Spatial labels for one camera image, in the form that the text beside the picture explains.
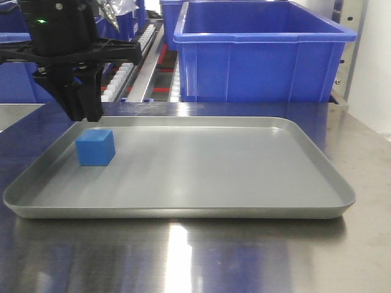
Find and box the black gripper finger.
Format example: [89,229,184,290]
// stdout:
[33,73,86,121]
[76,65,103,121]

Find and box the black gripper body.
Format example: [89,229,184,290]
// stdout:
[1,36,142,78]

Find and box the blue foam cube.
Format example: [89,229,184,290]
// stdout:
[75,129,115,166]

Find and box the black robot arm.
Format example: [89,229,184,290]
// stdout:
[1,1,142,122]

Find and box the white roller track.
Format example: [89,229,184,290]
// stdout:
[101,24,156,102]

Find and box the blue bin front left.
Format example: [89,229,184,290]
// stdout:
[1,14,54,104]

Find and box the clear plastic bag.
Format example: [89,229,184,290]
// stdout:
[97,0,139,32]

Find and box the blue bin rear left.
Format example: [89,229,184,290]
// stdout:
[104,1,146,41]

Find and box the grey plastic tray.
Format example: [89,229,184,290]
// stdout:
[3,116,356,219]

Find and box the blue bin front right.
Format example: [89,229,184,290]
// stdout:
[174,1,357,103]

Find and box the steel shelf upright post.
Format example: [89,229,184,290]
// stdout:
[331,0,368,110]

